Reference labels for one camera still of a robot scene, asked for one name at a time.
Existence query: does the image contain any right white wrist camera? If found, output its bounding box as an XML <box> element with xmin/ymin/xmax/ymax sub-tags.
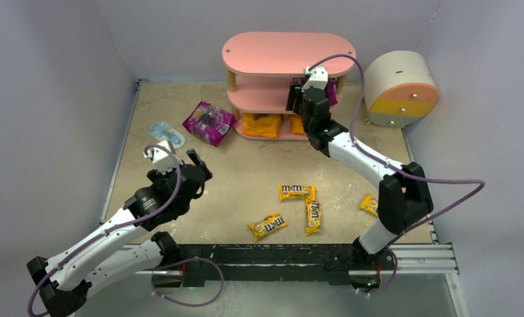
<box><xmin>302</xmin><ymin>65</ymin><xmax>329</xmax><ymax>92</ymax></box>

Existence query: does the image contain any round cream drawer cabinet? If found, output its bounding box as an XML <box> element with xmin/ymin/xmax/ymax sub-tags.
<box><xmin>364</xmin><ymin>50</ymin><xmax>440</xmax><ymax>127</ymax></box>

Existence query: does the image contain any purple grape candy bag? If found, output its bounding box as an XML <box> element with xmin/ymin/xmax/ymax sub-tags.
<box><xmin>326</xmin><ymin>79</ymin><xmax>338</xmax><ymax>106</ymax></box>
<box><xmin>183</xmin><ymin>101</ymin><xmax>236</xmax><ymax>147</ymax></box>

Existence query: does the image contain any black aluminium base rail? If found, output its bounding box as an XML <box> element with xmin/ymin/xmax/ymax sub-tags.
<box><xmin>73</xmin><ymin>243</ymin><xmax>459</xmax><ymax>290</ymax></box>

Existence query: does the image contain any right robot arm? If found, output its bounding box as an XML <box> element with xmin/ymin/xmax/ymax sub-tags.
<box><xmin>286</xmin><ymin>83</ymin><xmax>434</xmax><ymax>260</ymax></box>

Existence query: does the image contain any pink three-tier shelf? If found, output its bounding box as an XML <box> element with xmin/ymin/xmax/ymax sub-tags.
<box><xmin>222</xmin><ymin>32</ymin><xmax>356</xmax><ymax>141</ymax></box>

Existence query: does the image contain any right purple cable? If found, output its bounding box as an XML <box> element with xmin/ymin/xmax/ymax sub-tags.
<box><xmin>308</xmin><ymin>53</ymin><xmax>486</xmax><ymax>299</ymax></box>

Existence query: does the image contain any yellow m&m bag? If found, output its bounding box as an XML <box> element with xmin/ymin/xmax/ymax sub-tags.
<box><xmin>247</xmin><ymin>213</ymin><xmax>289</xmax><ymax>243</ymax></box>
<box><xmin>360</xmin><ymin>194</ymin><xmax>378</xmax><ymax>217</ymax></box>
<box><xmin>279</xmin><ymin>184</ymin><xmax>317</xmax><ymax>201</ymax></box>

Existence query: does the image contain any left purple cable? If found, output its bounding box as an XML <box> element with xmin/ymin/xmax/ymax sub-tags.
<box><xmin>27</xmin><ymin>144</ymin><xmax>225</xmax><ymax>317</ymax></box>

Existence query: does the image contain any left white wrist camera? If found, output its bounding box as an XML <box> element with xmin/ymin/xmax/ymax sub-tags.
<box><xmin>148</xmin><ymin>141</ymin><xmax>176</xmax><ymax>169</ymax></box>

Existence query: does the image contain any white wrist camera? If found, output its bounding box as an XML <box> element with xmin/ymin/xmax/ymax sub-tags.
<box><xmin>148</xmin><ymin>141</ymin><xmax>176</xmax><ymax>169</ymax></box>
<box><xmin>302</xmin><ymin>65</ymin><xmax>329</xmax><ymax>92</ymax></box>

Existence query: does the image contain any large orange gummy candy bag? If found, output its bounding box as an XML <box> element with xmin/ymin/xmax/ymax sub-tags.
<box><xmin>243</xmin><ymin>113</ymin><xmax>283</xmax><ymax>139</ymax></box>

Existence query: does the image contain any yellow m&m bag vertical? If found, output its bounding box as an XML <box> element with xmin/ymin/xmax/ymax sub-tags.
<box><xmin>304</xmin><ymin>200</ymin><xmax>323</xmax><ymax>236</ymax></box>

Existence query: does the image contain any yellow m&m bag right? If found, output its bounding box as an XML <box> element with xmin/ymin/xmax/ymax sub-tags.
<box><xmin>360</xmin><ymin>194</ymin><xmax>378</xmax><ymax>217</ymax></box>

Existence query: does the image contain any blue white blister pack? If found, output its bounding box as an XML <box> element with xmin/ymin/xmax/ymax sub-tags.
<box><xmin>149</xmin><ymin>122</ymin><xmax>185</xmax><ymax>149</ymax></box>

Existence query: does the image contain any yellow m&m bag lower left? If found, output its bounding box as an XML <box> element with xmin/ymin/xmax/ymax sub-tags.
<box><xmin>247</xmin><ymin>213</ymin><xmax>289</xmax><ymax>243</ymax></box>

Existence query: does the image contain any yellow m&m bag upper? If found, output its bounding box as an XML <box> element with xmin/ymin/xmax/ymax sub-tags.
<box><xmin>279</xmin><ymin>184</ymin><xmax>317</xmax><ymax>201</ymax></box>

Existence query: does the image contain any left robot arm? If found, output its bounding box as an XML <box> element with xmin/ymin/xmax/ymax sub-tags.
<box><xmin>26</xmin><ymin>144</ymin><xmax>213</xmax><ymax>316</ymax></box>

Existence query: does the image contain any purple cable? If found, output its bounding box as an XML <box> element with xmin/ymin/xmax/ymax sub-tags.
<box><xmin>27</xmin><ymin>144</ymin><xmax>225</xmax><ymax>317</ymax></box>
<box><xmin>308</xmin><ymin>53</ymin><xmax>486</xmax><ymax>299</ymax></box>

